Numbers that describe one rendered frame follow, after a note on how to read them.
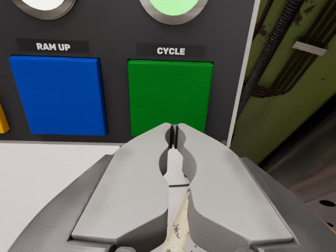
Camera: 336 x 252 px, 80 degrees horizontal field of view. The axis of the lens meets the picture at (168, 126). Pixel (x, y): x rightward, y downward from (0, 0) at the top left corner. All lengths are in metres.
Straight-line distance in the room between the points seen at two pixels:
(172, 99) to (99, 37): 0.08
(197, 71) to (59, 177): 1.23
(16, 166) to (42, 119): 1.28
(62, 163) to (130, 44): 1.23
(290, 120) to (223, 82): 0.43
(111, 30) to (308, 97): 0.47
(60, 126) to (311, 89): 0.49
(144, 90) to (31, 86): 0.10
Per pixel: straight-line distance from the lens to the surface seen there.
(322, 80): 0.53
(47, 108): 0.22
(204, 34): 0.19
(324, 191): 0.49
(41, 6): 0.21
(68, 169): 1.35
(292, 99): 0.56
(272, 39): 0.45
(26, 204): 1.38
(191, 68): 0.18
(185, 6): 0.18
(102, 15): 0.19
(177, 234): 0.52
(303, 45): 0.46
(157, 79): 0.18
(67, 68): 0.20
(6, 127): 0.26
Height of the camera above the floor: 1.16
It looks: 57 degrees down
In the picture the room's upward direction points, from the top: 4 degrees clockwise
